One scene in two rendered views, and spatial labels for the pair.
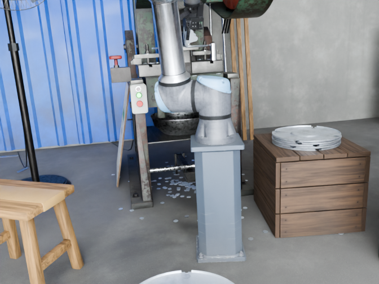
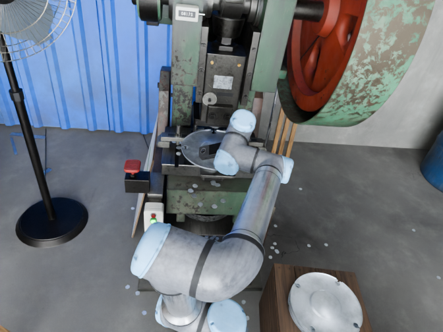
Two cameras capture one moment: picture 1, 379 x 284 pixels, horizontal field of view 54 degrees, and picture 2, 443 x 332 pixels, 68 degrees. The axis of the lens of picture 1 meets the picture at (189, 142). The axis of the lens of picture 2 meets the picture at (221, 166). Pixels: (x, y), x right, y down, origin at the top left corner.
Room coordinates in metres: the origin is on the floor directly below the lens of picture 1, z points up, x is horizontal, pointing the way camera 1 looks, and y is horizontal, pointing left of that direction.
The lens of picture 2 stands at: (0.84, -0.01, 1.59)
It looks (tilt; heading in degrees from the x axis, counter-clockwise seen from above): 38 degrees down; 0
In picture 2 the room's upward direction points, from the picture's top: 9 degrees clockwise
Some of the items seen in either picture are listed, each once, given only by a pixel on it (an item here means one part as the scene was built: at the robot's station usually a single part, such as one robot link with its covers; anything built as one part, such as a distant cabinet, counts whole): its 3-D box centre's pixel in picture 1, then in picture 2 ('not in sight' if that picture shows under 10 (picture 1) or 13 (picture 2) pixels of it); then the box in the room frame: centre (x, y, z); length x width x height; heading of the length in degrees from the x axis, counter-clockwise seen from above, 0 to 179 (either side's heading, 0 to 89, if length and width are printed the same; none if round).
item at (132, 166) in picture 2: (115, 63); (132, 171); (1.82, 0.33, 0.72); 0.07 x 0.06 x 0.08; 10
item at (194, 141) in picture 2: (180, 47); (215, 148); (1.98, 0.02, 0.78); 0.29 x 0.29 x 0.01
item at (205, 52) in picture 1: (206, 50); (249, 139); (2.13, -0.12, 0.76); 0.17 x 0.06 x 0.10; 100
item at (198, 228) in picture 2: (181, 131); (204, 204); (2.12, 0.05, 0.31); 0.43 x 0.42 x 0.01; 100
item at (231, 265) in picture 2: not in sight; (255, 214); (1.40, -0.11, 1.02); 0.49 x 0.11 x 0.12; 167
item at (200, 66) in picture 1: (177, 67); (211, 151); (2.11, 0.04, 0.68); 0.45 x 0.30 x 0.06; 100
